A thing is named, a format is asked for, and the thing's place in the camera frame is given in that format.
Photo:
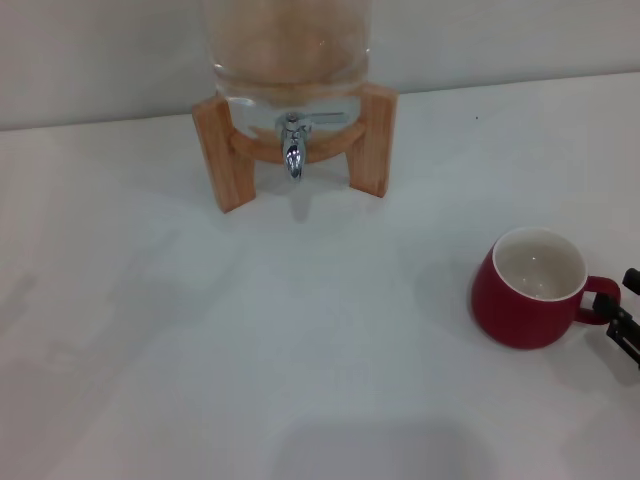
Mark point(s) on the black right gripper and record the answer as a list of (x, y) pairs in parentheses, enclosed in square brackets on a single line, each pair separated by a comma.
[(629, 340)]

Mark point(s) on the red ceramic cup white inside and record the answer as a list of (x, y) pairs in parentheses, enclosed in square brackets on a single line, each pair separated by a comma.
[(515, 320)]

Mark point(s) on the chrome faucet tap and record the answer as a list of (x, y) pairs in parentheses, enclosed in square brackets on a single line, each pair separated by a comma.
[(293, 155)]

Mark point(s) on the glass water dispenser jar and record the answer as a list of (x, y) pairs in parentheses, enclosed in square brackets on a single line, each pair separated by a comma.
[(290, 45)]

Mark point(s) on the wooden dispenser stand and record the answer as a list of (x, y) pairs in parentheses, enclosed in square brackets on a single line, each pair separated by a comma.
[(225, 150)]

